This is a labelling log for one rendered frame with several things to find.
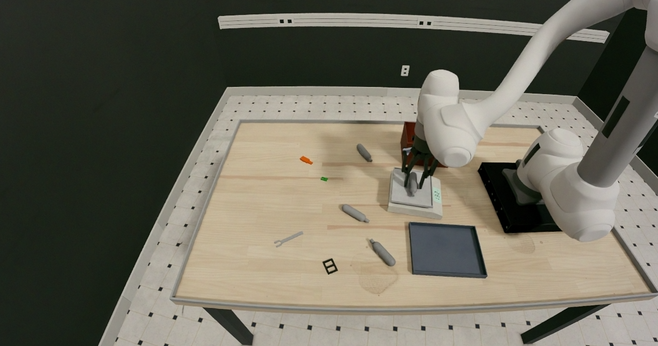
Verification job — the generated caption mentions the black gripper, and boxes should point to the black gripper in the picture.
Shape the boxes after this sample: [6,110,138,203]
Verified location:
[401,135,439,189]

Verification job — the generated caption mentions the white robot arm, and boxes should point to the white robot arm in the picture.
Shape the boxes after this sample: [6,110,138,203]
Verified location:
[414,0,658,242]

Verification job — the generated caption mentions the grey table edge trim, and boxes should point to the grey table edge trim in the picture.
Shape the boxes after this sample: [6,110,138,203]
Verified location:
[169,119,658,312]

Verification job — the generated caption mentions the white digital scale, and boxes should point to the white digital scale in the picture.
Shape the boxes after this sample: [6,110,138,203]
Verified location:
[387,167,443,220]

